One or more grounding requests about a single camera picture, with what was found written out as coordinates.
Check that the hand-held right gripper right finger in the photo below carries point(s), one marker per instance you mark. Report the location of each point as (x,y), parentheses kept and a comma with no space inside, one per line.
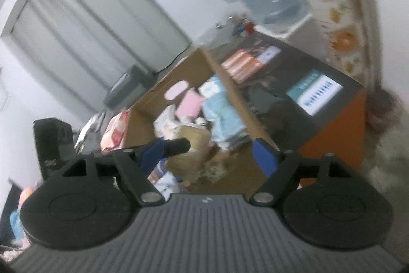
(263,158)

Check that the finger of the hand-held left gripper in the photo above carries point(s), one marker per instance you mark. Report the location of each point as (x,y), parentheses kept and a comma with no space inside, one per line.
(177,146)

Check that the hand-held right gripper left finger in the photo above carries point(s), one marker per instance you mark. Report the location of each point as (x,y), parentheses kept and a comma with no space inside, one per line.
(150,156)

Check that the gold tissue pack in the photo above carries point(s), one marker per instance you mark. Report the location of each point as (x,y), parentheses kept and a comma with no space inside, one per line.
(188,145)

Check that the pink flat pack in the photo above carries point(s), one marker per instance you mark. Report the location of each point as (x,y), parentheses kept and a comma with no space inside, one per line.
(190,103)

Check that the light blue cloth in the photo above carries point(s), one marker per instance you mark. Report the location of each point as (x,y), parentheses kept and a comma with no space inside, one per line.
(223,116)

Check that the blue white tissue box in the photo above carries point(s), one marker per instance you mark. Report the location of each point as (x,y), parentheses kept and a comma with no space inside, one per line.
(211,87)

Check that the brown cardboard box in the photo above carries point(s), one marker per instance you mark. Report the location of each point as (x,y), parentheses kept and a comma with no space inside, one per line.
(236,94)

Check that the blue white wipes pack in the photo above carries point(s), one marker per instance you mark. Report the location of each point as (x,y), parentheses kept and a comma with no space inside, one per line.
(166,180)

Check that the red and white packet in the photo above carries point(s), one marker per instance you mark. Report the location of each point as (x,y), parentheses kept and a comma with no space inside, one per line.
(115,132)

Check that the dark grey appliance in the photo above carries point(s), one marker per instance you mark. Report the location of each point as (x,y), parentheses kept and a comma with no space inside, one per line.
(127,87)

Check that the black orange printed carton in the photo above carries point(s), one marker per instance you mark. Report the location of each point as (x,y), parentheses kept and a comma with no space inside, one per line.
(287,74)

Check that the grey curtain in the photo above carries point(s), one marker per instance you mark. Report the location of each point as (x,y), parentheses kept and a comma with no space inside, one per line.
(80,20)

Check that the brown fuzzy object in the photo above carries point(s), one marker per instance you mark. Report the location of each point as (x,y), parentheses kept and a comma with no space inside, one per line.
(382,110)

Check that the white water dispenser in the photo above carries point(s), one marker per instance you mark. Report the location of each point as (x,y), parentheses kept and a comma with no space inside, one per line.
(294,25)

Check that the patterned wall poster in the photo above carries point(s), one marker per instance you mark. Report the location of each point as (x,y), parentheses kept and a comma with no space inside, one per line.
(329,4)

